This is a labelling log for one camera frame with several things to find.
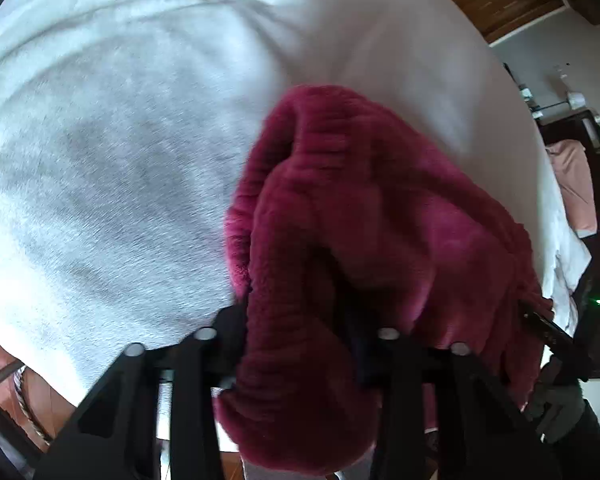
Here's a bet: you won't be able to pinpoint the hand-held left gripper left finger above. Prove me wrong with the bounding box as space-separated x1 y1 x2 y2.
32 305 248 480

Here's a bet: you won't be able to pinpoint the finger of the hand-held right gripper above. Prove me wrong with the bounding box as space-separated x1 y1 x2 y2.
517 299 595 382

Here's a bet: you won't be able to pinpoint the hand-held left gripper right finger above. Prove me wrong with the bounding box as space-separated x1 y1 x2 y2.
345 310 563 480

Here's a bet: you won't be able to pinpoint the magenta fleece pants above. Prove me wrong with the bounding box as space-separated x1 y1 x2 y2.
212 84 556 476

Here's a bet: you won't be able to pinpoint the white duvet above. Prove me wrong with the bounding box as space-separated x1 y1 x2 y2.
550 220 593 336

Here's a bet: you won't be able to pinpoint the pink pillow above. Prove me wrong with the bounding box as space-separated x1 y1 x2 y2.
545 139 598 236

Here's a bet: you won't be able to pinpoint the white bed blanket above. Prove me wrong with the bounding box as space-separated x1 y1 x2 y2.
0 0 593 456

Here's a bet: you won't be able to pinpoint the striped braided cord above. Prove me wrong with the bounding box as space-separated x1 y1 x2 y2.
12 365 53 446

